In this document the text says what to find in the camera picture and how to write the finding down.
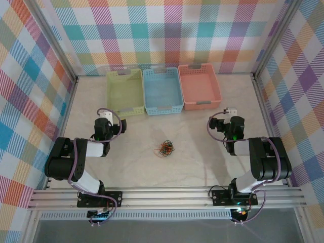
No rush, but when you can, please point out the black thin cable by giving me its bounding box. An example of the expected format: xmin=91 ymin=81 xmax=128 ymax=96
xmin=158 ymin=141 xmax=176 ymax=158

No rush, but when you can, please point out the tangle of coloured cables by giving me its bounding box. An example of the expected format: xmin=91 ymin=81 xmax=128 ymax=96
xmin=158 ymin=141 xmax=176 ymax=158

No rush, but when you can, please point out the green perforated plastic basket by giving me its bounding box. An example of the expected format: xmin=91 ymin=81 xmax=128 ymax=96
xmin=106 ymin=68 xmax=145 ymax=118

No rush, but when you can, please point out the pink perforated plastic basket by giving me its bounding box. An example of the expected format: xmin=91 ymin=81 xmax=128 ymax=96
xmin=178 ymin=63 xmax=223 ymax=111

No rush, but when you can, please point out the blue perforated plastic basket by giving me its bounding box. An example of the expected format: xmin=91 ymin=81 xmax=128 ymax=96
xmin=142 ymin=67 xmax=184 ymax=116

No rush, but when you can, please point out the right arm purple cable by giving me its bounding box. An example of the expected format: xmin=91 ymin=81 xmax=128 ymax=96
xmin=207 ymin=110 xmax=281 ymax=226

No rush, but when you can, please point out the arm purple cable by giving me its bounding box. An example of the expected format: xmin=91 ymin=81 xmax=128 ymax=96
xmin=207 ymin=110 xmax=281 ymax=226
xmin=67 ymin=107 xmax=126 ymax=226

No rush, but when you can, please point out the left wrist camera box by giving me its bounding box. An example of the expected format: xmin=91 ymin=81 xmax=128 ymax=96
xmin=98 ymin=110 xmax=113 ymax=125

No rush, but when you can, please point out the aluminium side rail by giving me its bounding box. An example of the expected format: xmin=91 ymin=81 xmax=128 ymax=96
xmin=43 ymin=75 xmax=79 ymax=190
xmin=252 ymin=74 xmax=292 ymax=188

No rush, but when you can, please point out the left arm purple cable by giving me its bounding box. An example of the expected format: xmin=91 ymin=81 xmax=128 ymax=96
xmin=67 ymin=107 xmax=126 ymax=226

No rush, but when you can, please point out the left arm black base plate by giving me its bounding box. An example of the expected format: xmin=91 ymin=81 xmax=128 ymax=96
xmin=77 ymin=191 xmax=124 ymax=209

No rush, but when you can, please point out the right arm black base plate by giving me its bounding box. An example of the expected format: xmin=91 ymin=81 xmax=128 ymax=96
xmin=211 ymin=189 xmax=259 ymax=206

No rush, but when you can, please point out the aluminium mounting rail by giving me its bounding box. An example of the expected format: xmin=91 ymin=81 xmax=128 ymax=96
xmin=27 ymin=188 xmax=306 ymax=211

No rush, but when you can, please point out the grey slotted cable duct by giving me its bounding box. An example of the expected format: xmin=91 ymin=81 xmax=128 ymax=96
xmin=40 ymin=211 xmax=233 ymax=220

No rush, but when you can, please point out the aluminium frame post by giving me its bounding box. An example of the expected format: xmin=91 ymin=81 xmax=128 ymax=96
xmin=252 ymin=0 xmax=303 ymax=80
xmin=31 ymin=0 xmax=79 ymax=82

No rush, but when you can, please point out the aluminium frame leg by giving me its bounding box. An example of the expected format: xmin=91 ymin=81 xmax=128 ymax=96
xmin=295 ymin=207 xmax=312 ymax=243
xmin=21 ymin=210 xmax=43 ymax=243

